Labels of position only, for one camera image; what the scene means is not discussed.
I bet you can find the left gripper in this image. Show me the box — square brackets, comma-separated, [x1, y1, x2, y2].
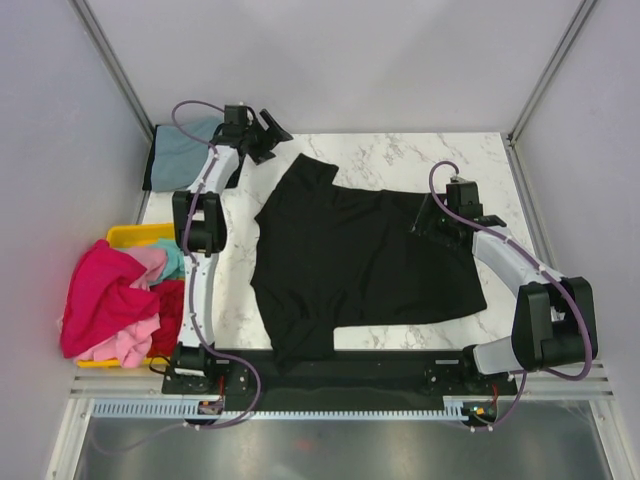
[243, 111, 293, 166]

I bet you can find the black t-shirt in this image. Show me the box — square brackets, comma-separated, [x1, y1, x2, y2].
[251, 155, 487, 368]
[141, 125, 250, 192]

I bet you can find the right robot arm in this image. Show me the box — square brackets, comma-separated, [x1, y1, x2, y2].
[411, 194, 598, 394]

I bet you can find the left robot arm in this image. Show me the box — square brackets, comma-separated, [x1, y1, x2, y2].
[162, 104, 292, 395]

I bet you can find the folded light blue t-shirt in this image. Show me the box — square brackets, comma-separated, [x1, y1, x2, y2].
[151, 116, 224, 194]

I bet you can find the folded black t-shirt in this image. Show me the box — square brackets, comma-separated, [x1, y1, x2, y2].
[141, 125, 250, 192]

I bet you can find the teal t-shirt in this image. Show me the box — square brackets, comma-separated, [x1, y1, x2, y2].
[155, 238, 185, 281]

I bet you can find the yellow plastic bin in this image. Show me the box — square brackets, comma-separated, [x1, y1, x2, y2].
[76, 223, 175, 369]

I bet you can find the red t-shirt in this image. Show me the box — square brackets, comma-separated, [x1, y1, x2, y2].
[148, 279, 185, 357]

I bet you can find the magenta t-shirt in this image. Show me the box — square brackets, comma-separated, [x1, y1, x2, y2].
[59, 239, 159, 359]

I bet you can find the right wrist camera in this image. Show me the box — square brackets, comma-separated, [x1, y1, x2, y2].
[446, 177, 484, 218]

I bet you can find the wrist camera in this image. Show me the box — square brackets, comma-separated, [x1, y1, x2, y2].
[446, 177, 484, 218]
[223, 104, 250, 128]

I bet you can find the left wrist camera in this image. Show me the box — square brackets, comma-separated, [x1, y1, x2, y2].
[223, 104, 250, 128]

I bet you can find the left aluminium frame post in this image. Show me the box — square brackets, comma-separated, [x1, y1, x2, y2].
[69, 0, 153, 140]

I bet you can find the aluminium frame post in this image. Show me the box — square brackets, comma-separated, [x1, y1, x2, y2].
[505, 0, 599, 148]
[69, 0, 153, 140]

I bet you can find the right aluminium frame post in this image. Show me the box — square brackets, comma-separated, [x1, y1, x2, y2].
[505, 0, 599, 148]

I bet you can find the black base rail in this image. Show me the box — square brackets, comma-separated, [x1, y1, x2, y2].
[162, 348, 521, 414]

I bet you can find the white cable duct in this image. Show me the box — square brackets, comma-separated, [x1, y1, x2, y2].
[91, 398, 468, 421]

